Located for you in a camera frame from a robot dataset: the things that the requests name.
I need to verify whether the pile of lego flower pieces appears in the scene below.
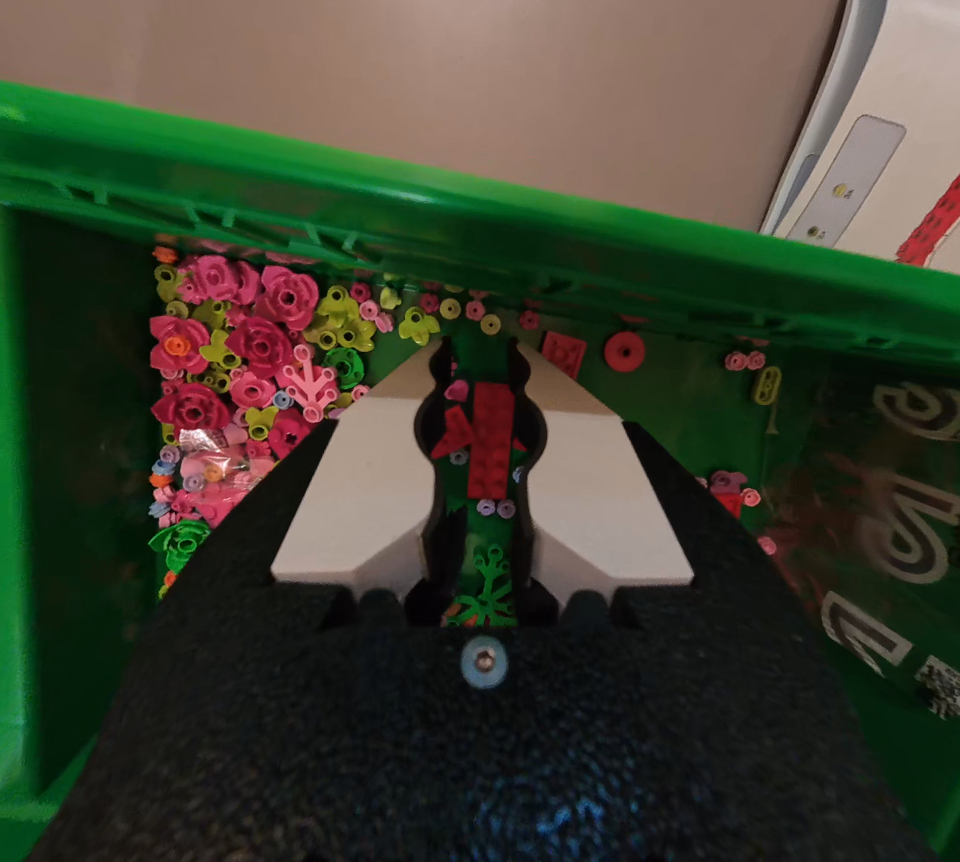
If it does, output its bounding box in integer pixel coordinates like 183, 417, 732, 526
147, 243, 395, 601

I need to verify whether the square red lego plate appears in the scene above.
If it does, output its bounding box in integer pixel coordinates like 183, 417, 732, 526
541, 331, 588, 379

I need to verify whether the clear printed plastic bag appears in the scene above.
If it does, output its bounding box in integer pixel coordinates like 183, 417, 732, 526
750, 374, 960, 721

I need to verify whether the round red lego piece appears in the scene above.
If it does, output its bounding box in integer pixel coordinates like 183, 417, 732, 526
603, 331, 646, 373

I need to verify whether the green lego leaf piece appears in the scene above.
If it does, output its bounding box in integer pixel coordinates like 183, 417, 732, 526
446, 544, 519, 628

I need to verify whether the pink and red lego cluster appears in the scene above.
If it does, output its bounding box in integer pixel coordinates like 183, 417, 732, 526
697, 470, 762, 518

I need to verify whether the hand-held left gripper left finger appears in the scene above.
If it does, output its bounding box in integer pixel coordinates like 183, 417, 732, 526
270, 337, 459, 627

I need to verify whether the white device with red cable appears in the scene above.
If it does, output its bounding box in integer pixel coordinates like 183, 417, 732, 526
757, 0, 960, 271

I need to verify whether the long red lego plate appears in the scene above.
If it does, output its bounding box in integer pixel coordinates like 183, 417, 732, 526
466, 382, 519, 501

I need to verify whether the lime lego flower piece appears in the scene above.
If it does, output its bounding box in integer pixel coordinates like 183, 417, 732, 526
397, 307, 441, 346

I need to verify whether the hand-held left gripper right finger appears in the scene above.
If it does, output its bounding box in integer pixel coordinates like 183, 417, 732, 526
510, 339, 695, 627

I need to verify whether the green plastic bin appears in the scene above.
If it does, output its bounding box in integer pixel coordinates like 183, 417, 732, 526
0, 79, 960, 862

